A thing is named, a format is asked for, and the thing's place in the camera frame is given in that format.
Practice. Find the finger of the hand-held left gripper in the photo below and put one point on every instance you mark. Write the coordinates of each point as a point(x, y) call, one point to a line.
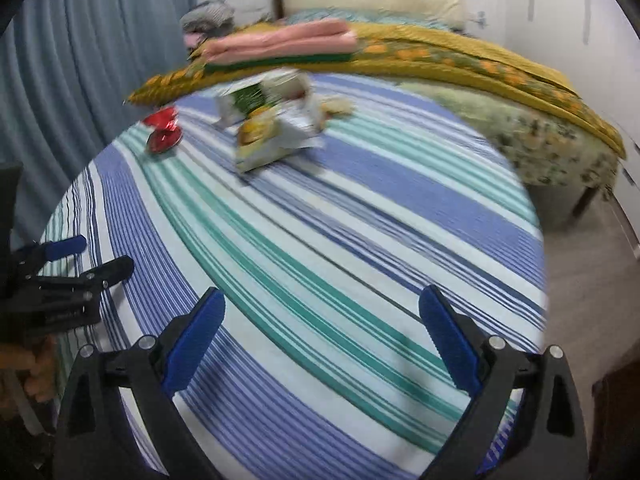
point(115, 267)
point(65, 247)

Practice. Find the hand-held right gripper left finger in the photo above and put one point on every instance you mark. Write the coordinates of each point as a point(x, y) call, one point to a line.
point(192, 345)

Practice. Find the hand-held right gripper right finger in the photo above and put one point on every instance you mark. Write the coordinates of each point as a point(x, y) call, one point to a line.
point(447, 342)

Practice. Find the blue plastic basket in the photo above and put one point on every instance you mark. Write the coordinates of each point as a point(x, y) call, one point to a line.
point(487, 462)

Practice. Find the red crushed can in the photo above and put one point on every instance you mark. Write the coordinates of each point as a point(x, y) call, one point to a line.
point(164, 141)

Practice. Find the white yellow snack bag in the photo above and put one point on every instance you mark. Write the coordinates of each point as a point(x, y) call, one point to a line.
point(270, 140)

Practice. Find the green white milk carton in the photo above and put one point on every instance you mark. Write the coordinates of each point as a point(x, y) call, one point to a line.
point(247, 100)

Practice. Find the banana peel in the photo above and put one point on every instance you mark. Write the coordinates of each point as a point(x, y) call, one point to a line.
point(337, 107)

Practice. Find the person's left hand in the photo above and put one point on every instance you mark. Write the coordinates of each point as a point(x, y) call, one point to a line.
point(40, 370)

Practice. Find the striped tablecloth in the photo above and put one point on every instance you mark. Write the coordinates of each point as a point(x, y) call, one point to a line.
point(325, 260)

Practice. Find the dark wooden cabinet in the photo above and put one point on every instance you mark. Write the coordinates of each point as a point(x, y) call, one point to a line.
point(620, 420)

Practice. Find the blue grey curtain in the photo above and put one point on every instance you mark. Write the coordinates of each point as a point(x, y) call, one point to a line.
point(100, 60)

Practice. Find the bed with yellow quilt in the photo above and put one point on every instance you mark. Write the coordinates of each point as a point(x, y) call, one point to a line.
point(587, 202)

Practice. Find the leaf print bed sheet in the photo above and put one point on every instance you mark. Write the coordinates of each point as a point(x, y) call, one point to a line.
point(540, 145)

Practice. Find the pink clothes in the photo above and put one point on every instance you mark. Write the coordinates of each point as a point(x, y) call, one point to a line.
point(195, 40)

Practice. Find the chequered clothes pile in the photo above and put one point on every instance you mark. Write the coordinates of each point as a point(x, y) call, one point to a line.
point(207, 15)

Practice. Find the green orange floral quilt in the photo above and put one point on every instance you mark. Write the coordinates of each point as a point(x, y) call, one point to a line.
point(500, 67)

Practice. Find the pink folded blanket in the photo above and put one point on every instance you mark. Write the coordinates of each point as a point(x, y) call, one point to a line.
point(280, 40)

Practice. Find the mustard dotted blanket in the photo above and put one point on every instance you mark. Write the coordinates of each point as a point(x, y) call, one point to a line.
point(450, 42)

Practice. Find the teal floral pillow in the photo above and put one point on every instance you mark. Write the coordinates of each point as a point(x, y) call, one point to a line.
point(430, 21)
point(315, 15)

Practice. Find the white wardrobe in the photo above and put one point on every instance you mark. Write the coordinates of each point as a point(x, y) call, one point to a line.
point(575, 10)

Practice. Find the white wall socket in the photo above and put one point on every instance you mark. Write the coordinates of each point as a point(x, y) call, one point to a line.
point(480, 19)

